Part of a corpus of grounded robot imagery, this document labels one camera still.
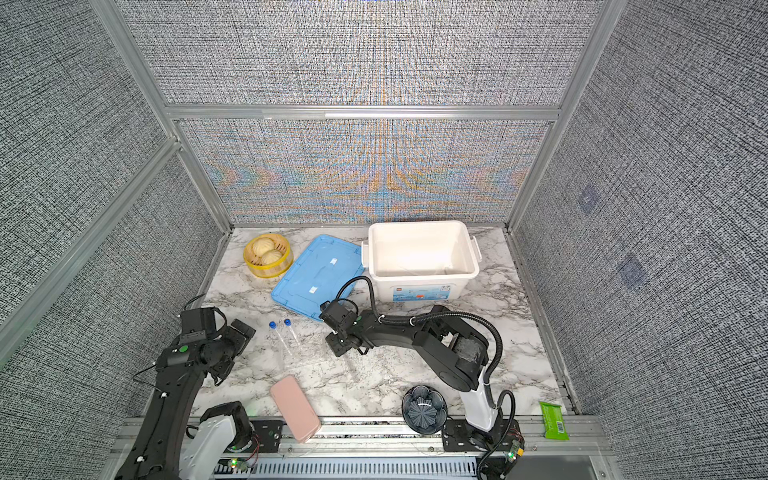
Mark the green wipes packet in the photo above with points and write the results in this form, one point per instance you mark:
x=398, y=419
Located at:
x=553, y=422

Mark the back steamed bun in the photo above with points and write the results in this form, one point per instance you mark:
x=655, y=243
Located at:
x=262, y=245

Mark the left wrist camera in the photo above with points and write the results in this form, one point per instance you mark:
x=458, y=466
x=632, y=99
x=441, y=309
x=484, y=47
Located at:
x=199, y=321

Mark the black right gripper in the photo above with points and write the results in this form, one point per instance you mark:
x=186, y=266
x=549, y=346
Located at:
x=331, y=341

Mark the yellow bamboo steamer basket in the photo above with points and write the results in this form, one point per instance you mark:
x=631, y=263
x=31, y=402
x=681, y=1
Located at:
x=253, y=263

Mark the front steamed bun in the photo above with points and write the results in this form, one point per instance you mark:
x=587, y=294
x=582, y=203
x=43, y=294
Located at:
x=271, y=257

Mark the white plastic storage box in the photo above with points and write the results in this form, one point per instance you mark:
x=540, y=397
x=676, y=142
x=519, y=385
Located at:
x=420, y=261

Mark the black flower-shaped dish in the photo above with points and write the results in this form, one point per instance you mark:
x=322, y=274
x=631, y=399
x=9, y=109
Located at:
x=424, y=410

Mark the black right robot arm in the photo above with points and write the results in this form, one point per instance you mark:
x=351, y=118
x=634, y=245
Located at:
x=462, y=349

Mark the steamed bun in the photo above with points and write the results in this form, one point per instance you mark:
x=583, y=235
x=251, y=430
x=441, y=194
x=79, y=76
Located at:
x=262, y=245
x=271, y=257

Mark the clear plastic test tube rack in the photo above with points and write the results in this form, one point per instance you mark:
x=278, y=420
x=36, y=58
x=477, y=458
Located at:
x=306, y=354

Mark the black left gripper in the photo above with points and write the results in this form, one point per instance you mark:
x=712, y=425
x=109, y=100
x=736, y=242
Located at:
x=241, y=341

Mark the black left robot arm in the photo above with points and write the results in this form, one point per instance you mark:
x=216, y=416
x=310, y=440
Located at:
x=157, y=450

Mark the blue plastic box lid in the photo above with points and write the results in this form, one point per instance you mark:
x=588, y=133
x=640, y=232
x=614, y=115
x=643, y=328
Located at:
x=317, y=275

